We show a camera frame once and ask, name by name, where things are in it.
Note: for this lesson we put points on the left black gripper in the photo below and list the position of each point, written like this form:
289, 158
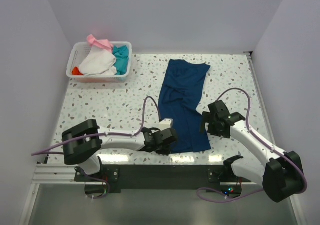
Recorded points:
169, 138

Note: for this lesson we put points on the white t-shirt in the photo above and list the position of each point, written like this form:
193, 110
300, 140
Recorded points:
98, 62

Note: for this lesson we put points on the blue mickey t-shirt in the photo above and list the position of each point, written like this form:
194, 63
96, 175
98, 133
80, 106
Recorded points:
180, 95

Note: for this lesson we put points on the aluminium frame rail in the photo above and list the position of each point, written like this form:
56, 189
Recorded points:
47, 184

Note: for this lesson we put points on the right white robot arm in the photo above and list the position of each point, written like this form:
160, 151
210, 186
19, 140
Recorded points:
281, 173

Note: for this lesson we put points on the orange t-shirt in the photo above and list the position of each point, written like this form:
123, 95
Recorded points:
76, 72

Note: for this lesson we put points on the pink t-shirt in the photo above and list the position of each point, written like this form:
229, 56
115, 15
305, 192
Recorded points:
104, 44

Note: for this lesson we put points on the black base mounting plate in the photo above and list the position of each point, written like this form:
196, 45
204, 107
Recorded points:
115, 178

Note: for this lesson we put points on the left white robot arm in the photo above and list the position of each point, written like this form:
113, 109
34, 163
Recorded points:
82, 142

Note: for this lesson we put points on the teal t-shirt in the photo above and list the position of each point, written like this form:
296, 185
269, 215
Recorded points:
121, 54

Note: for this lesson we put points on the white plastic laundry basket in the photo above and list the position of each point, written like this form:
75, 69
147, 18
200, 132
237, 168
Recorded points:
81, 50

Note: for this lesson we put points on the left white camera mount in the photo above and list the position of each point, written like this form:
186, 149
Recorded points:
166, 123

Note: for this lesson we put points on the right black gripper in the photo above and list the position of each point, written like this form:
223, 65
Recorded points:
208, 121

